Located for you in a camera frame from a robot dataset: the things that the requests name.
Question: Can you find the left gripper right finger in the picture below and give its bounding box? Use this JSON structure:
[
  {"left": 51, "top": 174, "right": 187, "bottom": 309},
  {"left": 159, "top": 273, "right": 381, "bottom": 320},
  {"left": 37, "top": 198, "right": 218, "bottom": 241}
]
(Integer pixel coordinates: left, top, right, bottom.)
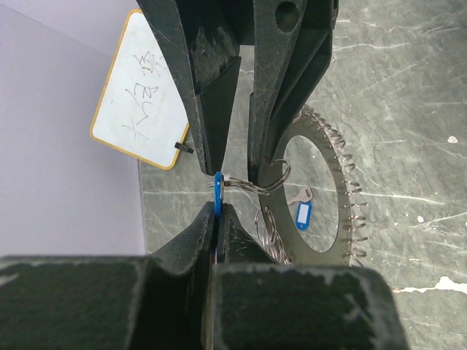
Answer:
[{"left": 211, "top": 204, "right": 409, "bottom": 349}]

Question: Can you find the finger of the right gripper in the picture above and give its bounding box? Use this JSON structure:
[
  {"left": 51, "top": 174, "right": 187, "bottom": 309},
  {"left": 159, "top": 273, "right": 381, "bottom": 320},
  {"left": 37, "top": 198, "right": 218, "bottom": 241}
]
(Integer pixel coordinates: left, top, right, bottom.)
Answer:
[
  {"left": 138, "top": 0, "right": 241, "bottom": 175},
  {"left": 247, "top": 1, "right": 338, "bottom": 184}
]

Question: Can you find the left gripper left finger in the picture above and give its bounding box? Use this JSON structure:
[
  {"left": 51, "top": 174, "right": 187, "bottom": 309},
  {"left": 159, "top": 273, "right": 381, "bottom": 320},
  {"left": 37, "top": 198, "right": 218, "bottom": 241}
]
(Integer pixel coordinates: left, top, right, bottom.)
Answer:
[{"left": 1, "top": 202, "right": 215, "bottom": 349}]

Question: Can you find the whiteboard with yellow frame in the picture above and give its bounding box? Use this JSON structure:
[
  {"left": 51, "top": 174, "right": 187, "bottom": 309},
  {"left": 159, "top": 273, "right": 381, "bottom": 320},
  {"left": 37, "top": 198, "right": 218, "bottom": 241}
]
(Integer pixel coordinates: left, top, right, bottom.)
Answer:
[{"left": 90, "top": 9, "right": 189, "bottom": 170}]

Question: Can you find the metal disc keyring holder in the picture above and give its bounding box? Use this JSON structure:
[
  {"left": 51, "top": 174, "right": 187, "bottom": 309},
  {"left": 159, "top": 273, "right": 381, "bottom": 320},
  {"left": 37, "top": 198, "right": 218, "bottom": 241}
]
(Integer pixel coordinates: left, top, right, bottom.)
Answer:
[{"left": 209, "top": 104, "right": 369, "bottom": 267}]

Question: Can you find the blue key tag with key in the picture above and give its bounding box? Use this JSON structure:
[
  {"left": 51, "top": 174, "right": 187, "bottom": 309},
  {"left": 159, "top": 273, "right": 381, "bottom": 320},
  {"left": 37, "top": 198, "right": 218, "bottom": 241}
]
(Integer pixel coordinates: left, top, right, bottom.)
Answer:
[{"left": 287, "top": 186, "right": 313, "bottom": 230}]

